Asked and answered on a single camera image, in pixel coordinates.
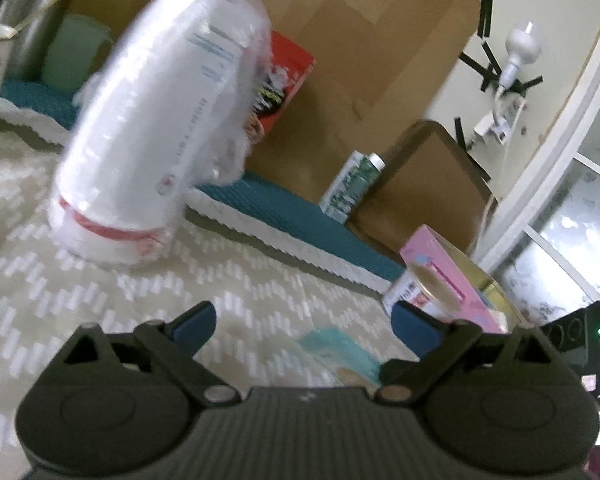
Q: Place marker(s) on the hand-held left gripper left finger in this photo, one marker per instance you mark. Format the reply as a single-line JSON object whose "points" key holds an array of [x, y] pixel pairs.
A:
{"points": [[195, 325]]}

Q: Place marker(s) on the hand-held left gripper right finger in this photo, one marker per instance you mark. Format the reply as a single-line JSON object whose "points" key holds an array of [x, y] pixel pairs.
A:
{"points": [[415, 327]]}

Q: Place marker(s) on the tin can with pink label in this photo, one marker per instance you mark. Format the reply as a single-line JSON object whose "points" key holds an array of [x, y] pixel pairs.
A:
{"points": [[422, 292]]}

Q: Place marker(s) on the pink cardboard box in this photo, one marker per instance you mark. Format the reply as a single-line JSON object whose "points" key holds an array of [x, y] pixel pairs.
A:
{"points": [[480, 300]]}

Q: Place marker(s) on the teal packet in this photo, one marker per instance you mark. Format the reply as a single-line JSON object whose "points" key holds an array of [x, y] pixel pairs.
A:
{"points": [[340, 352]]}

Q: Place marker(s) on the brown woven chair back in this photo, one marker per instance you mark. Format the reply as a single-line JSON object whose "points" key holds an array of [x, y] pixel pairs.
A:
{"points": [[425, 190]]}

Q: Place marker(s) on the teal quilted mat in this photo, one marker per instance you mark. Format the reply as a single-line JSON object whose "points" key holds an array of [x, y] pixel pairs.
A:
{"points": [[290, 220]]}

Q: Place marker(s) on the beige chevron patterned blanket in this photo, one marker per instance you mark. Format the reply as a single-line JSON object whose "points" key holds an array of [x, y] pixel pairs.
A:
{"points": [[55, 300]]}

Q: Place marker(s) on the green and white carton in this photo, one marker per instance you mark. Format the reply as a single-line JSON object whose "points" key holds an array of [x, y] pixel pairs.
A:
{"points": [[352, 185]]}

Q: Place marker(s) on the bagged stack of white cups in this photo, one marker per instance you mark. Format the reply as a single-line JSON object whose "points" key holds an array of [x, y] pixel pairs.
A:
{"points": [[140, 135]]}

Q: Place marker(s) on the black tape strip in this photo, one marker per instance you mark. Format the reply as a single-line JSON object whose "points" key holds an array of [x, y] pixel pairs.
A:
{"points": [[527, 84], [485, 15], [460, 132]]}

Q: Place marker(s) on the white power strip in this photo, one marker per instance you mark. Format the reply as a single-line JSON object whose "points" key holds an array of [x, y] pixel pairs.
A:
{"points": [[500, 120]]}

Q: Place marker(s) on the red snack packet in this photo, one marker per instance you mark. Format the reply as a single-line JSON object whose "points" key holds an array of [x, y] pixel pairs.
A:
{"points": [[285, 80]]}

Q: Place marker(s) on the wooden board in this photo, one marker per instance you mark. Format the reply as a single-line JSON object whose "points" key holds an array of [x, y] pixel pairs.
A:
{"points": [[360, 50]]}

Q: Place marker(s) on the white light bulb fixture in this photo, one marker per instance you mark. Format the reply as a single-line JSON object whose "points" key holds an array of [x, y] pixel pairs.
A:
{"points": [[517, 55]]}

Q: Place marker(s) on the pale green plastic cup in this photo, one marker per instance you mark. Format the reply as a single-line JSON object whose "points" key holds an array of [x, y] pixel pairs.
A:
{"points": [[75, 55]]}

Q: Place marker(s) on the metal spoon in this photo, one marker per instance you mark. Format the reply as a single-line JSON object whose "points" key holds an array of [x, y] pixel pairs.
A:
{"points": [[35, 16]]}

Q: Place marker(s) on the stainless steel thermos jug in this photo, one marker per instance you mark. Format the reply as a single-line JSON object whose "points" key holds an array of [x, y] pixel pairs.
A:
{"points": [[35, 15]]}

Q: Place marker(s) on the white window frame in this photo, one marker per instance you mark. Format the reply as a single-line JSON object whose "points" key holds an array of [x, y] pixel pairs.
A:
{"points": [[555, 160]]}

